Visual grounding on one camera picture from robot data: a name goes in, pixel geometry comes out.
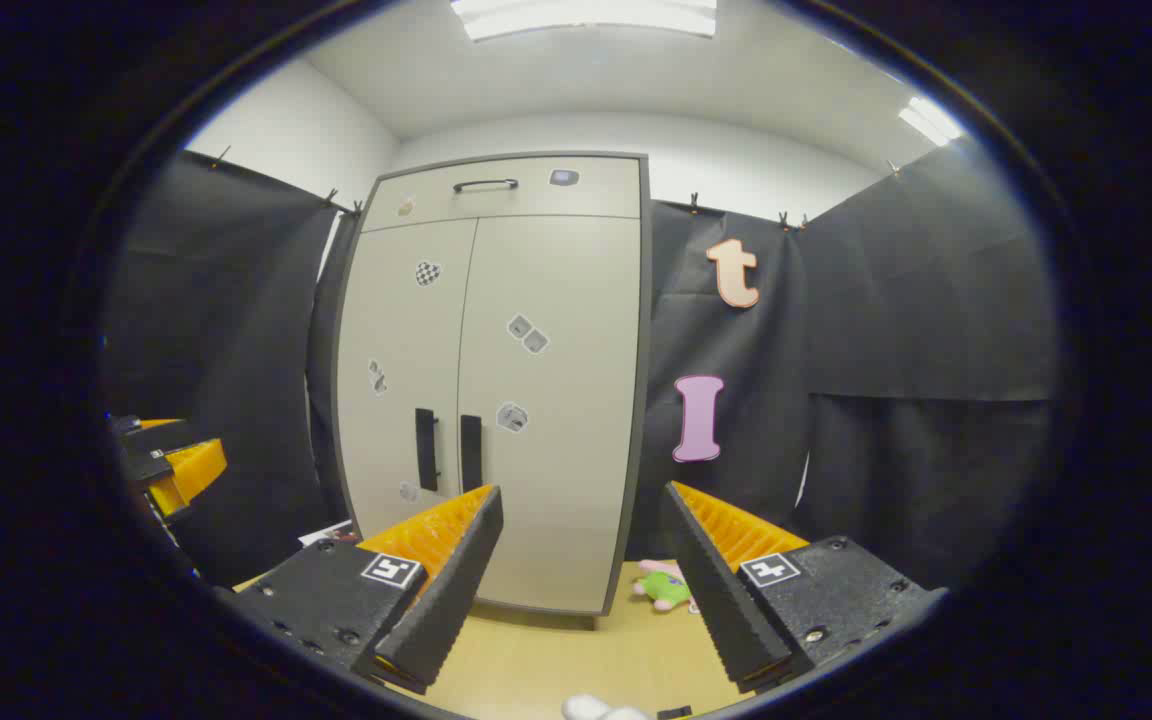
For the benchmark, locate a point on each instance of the white booklet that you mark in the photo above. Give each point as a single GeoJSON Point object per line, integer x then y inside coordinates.
{"type": "Point", "coordinates": [328, 533]}

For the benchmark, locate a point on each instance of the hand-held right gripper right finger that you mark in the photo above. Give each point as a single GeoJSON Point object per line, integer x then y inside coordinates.
{"type": "Point", "coordinates": [726, 610]}

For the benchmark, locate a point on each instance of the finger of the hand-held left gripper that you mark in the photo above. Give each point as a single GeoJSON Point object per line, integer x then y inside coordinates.
{"type": "Point", "coordinates": [198, 465]}
{"type": "Point", "coordinates": [161, 423]}

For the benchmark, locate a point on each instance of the white rounded object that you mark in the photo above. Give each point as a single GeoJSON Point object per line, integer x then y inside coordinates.
{"type": "Point", "coordinates": [596, 709]}

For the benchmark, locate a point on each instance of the grey cabinet drawer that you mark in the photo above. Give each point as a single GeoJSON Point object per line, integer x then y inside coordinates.
{"type": "Point", "coordinates": [536, 200]}

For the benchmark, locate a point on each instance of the small black object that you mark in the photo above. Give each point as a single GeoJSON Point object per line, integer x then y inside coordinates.
{"type": "Point", "coordinates": [674, 712]}

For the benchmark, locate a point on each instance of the large ceiling light panel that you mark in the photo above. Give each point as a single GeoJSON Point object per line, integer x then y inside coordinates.
{"type": "Point", "coordinates": [586, 15]}

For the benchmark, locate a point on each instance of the grey cabinet door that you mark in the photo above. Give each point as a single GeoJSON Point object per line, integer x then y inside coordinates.
{"type": "Point", "coordinates": [566, 480]}
{"type": "Point", "coordinates": [396, 350]}

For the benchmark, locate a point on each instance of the black backdrop cloth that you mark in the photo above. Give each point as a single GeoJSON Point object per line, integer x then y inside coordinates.
{"type": "Point", "coordinates": [886, 330]}

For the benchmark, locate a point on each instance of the green and pink plush toy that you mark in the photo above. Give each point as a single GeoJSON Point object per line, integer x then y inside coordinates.
{"type": "Point", "coordinates": [666, 590]}

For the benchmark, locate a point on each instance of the small ceiling light panel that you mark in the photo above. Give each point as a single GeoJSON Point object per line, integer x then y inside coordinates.
{"type": "Point", "coordinates": [928, 120]}

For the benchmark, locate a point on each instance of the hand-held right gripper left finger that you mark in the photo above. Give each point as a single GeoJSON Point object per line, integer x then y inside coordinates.
{"type": "Point", "coordinates": [446, 600]}

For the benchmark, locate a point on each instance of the grey double-door shoe cabinet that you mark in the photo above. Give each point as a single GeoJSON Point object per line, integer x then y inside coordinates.
{"type": "Point", "coordinates": [643, 380]}

